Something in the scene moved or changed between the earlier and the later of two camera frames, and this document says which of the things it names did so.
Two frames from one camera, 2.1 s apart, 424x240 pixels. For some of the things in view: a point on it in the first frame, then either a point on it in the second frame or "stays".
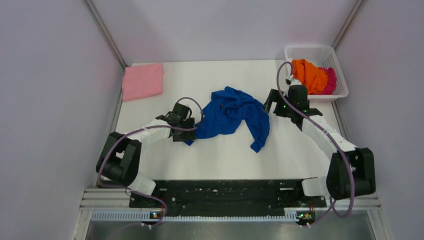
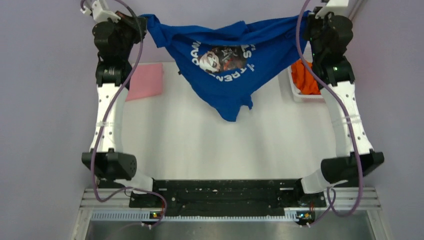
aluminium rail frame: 100,198 stays
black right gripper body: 280,112 → 312,29
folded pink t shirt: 142,81 stays
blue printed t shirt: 225,112 → 220,64
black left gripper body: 184,135 → 129,33
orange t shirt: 314,78 stays
